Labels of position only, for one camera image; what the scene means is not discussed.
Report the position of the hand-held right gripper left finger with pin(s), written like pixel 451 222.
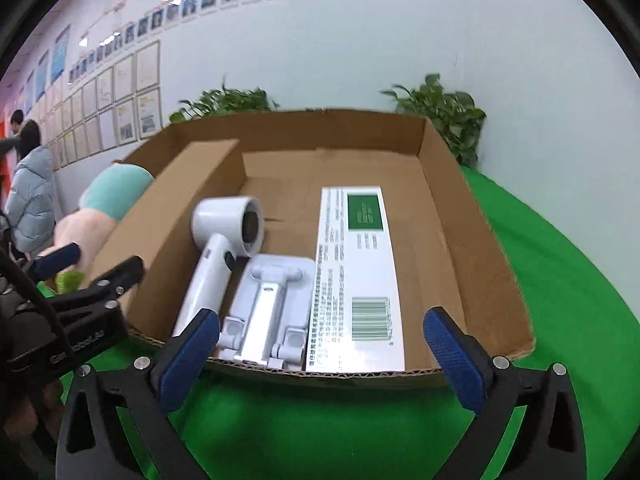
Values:
pixel 187 360

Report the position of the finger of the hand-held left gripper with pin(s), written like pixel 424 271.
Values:
pixel 125 270
pixel 57 257

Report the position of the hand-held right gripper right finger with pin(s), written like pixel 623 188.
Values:
pixel 455 360

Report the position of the pink and teal plush toy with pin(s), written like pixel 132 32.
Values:
pixel 110 195

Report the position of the white hair dryer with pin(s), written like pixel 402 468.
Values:
pixel 210 265

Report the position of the white folding stand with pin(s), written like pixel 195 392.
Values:
pixel 265 305

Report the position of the brown cardboard box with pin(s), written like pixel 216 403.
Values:
pixel 450 240

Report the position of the white carton with green label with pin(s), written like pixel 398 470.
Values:
pixel 370 270

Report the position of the person's left hand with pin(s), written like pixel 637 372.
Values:
pixel 30 410

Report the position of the green potted plant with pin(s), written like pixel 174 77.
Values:
pixel 450 115
pixel 225 102

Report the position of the wall of framed certificates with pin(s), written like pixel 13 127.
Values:
pixel 125 110

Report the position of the blue wall poster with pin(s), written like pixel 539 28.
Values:
pixel 42 77
pixel 61 55

